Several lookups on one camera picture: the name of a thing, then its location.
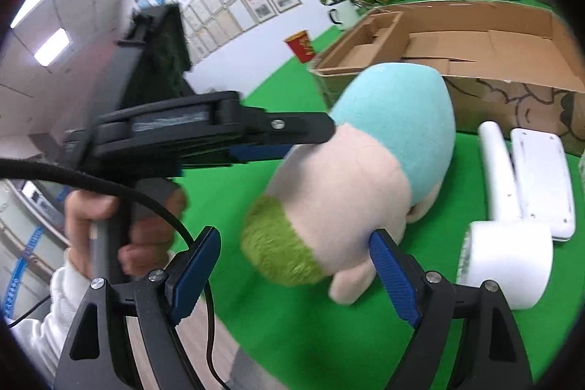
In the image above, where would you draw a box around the ceiling light panel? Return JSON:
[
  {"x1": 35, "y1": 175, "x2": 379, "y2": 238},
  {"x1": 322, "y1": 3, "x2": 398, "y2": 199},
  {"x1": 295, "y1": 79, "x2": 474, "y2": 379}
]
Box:
[
  {"x1": 34, "y1": 28, "x2": 71, "y2": 66},
  {"x1": 10, "y1": 0, "x2": 51, "y2": 30}
]

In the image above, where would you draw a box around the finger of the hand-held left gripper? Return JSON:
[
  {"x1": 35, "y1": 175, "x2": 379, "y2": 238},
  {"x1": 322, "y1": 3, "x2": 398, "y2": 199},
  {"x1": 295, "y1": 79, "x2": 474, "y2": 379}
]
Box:
[
  {"x1": 237, "y1": 104, "x2": 337, "y2": 146},
  {"x1": 176, "y1": 143, "x2": 294, "y2": 169}
]

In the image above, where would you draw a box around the person's left forearm white sleeve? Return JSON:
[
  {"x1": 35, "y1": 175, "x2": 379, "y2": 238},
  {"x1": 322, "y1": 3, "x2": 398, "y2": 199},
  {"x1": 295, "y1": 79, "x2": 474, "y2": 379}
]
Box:
[{"x1": 4, "y1": 250, "x2": 99, "y2": 377}]

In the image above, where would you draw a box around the green table cloth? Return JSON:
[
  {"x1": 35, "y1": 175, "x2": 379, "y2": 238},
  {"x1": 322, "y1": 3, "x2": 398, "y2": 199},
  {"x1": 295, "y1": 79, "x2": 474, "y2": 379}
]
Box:
[{"x1": 178, "y1": 0, "x2": 585, "y2": 390}]

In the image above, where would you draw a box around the white hair dryer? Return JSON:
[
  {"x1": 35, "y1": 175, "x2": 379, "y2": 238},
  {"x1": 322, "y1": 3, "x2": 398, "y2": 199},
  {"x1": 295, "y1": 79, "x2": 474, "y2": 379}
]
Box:
[{"x1": 454, "y1": 120, "x2": 554, "y2": 311}]

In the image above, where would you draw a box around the white rectangular case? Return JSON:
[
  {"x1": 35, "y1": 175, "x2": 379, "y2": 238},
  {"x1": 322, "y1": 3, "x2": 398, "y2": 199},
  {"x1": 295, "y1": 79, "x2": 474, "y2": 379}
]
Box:
[{"x1": 509, "y1": 127, "x2": 577, "y2": 242}]

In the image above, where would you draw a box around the plush toy with green hair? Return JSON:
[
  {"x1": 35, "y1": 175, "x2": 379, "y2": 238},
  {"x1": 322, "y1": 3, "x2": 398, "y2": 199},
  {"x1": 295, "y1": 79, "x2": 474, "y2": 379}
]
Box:
[{"x1": 240, "y1": 62, "x2": 458, "y2": 306}]

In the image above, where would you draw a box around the large cardboard box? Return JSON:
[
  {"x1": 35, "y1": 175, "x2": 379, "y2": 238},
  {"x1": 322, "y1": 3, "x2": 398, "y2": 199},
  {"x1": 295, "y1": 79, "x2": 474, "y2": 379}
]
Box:
[{"x1": 308, "y1": 0, "x2": 585, "y2": 155}]

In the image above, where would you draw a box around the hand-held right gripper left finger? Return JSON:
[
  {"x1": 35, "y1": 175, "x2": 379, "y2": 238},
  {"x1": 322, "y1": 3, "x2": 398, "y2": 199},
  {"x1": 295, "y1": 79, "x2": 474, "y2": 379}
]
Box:
[{"x1": 54, "y1": 226, "x2": 222, "y2": 390}]

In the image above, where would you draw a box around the red paper cup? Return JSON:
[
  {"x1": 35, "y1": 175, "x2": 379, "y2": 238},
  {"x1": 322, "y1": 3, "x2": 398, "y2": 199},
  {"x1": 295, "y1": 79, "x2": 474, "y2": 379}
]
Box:
[{"x1": 283, "y1": 30, "x2": 316, "y2": 64}]

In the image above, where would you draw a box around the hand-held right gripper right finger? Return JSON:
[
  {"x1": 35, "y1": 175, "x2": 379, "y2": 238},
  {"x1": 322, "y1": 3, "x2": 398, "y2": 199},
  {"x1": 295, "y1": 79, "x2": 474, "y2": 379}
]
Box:
[{"x1": 368, "y1": 229, "x2": 535, "y2": 390}]

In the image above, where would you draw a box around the person's left hand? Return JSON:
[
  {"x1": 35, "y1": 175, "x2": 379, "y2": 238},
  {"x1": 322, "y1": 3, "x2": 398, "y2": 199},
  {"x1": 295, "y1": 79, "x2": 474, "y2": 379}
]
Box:
[{"x1": 63, "y1": 189, "x2": 188, "y2": 281}]

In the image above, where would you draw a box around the thick black cable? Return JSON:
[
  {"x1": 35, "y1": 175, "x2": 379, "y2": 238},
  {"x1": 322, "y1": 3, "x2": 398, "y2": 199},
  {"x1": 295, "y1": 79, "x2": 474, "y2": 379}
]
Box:
[{"x1": 0, "y1": 158, "x2": 231, "y2": 390}]

